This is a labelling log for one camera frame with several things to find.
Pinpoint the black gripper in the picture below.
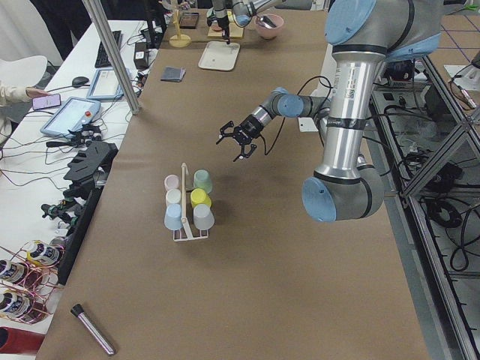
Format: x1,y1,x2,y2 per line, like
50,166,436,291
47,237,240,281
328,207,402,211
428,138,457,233
215,10,230,44
215,115,263,162

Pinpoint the cream rabbit tray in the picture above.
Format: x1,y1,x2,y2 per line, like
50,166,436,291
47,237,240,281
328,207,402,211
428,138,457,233
198,41,241,71

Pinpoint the green cup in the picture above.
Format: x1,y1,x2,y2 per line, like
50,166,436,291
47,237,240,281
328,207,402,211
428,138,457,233
193,169,213,194

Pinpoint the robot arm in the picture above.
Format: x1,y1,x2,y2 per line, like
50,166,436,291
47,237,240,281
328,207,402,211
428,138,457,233
220,1,452,222
211,0,283,44

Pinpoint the yellow cup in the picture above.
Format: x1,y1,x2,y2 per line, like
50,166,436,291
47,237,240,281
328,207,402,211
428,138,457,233
190,188,212,209

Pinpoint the pink cup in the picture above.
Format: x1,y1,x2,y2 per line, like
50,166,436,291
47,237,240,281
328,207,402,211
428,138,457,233
163,174,181,191

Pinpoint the cream white cup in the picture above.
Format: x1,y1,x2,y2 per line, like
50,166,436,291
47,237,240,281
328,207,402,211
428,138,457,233
165,188,182,206

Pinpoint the grey cup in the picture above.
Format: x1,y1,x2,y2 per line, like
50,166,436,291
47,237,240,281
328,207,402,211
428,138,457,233
193,204,215,231

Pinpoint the light blue cup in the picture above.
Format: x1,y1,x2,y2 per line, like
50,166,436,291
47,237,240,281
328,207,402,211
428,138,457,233
163,203,183,231

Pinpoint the bamboo cutting board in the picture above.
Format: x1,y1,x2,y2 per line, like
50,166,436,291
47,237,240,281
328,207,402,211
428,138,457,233
207,21,244,39

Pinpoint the metal ice scoop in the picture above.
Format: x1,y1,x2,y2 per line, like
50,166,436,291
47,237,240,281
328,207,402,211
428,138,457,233
257,15,277,29

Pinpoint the pink bowl with ice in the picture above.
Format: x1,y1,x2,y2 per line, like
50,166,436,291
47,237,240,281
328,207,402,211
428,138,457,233
254,13,284,40

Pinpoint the wooden mug tree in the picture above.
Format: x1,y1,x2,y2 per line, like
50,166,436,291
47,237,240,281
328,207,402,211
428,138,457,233
159,1,191,48

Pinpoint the grey folded cloth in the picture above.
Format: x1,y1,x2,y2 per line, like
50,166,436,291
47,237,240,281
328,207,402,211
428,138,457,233
160,67,186,83

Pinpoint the blue teach pendant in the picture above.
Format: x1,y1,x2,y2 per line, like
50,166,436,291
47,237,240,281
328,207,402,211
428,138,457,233
40,97,101,137
86,67,123,101

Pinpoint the person in yellow shirt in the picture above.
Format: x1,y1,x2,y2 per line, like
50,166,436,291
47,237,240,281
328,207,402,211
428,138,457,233
0,55,50,147

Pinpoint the red cylinder can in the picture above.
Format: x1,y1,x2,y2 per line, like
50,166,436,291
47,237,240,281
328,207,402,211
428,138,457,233
1,327,45,355

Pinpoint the white wire cup rack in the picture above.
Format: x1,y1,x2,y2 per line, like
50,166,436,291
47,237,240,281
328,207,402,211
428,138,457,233
172,163,209,242

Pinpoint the aluminium frame post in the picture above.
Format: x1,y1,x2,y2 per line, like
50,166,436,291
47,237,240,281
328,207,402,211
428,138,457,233
82,0,140,115

